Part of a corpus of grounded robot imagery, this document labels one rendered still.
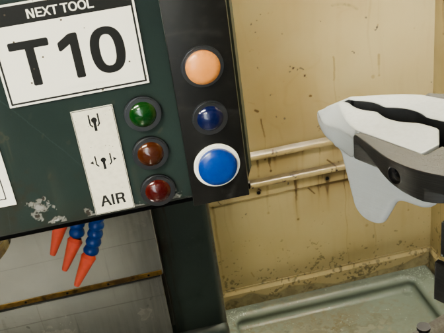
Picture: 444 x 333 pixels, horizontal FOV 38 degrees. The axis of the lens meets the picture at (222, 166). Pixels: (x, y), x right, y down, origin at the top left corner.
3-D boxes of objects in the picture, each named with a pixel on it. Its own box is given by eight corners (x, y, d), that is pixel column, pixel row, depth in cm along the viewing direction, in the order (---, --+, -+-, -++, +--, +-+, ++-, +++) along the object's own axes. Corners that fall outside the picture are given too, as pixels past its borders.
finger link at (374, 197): (292, 203, 39) (427, 261, 32) (283, 112, 36) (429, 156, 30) (326, 182, 41) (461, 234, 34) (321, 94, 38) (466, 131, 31)
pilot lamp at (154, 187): (174, 201, 50) (170, 176, 49) (147, 207, 50) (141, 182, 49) (174, 197, 51) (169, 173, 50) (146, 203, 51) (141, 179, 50)
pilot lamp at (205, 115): (226, 129, 49) (223, 102, 48) (198, 135, 48) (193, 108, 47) (225, 127, 49) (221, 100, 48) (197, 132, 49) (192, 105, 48)
